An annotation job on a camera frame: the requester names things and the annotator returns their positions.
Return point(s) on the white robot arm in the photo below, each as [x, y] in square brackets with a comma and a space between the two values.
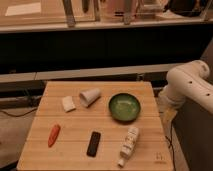
[188, 81]

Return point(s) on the white paper cup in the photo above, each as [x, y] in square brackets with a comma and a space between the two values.
[88, 97]

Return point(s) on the green bowl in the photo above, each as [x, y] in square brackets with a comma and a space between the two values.
[124, 107]

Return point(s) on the white sponge block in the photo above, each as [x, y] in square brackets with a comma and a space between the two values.
[68, 104]

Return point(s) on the black rectangular remote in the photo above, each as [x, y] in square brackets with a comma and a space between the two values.
[93, 144]

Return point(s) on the white plastic bottle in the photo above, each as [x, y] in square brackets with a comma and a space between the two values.
[128, 145]

